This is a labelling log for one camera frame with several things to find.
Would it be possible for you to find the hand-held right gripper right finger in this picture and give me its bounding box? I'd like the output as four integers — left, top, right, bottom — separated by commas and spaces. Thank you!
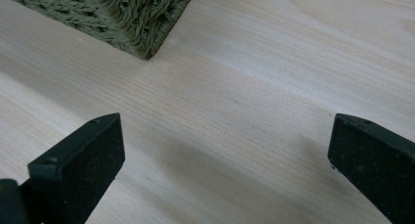
327, 112, 415, 224

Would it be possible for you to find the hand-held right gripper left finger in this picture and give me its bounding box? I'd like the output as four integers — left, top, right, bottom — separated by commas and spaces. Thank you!
19, 112, 126, 224

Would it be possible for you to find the green woven basket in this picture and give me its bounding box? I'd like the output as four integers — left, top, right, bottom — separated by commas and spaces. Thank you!
0, 0, 200, 61

